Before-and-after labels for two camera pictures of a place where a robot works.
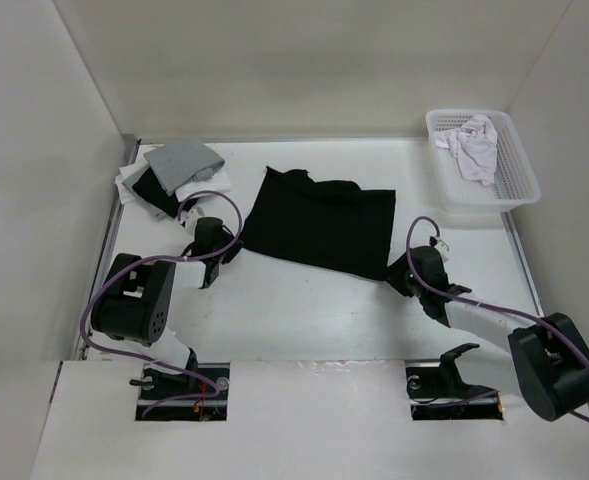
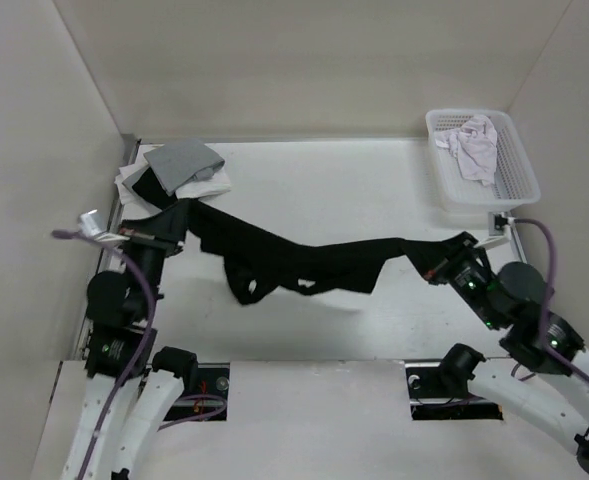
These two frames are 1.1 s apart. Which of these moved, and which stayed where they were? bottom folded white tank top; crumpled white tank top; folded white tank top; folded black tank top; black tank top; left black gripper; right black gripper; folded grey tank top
Moved: right black gripper; black tank top; left black gripper
Stayed: folded black tank top; folded grey tank top; folded white tank top; bottom folded white tank top; crumpled white tank top
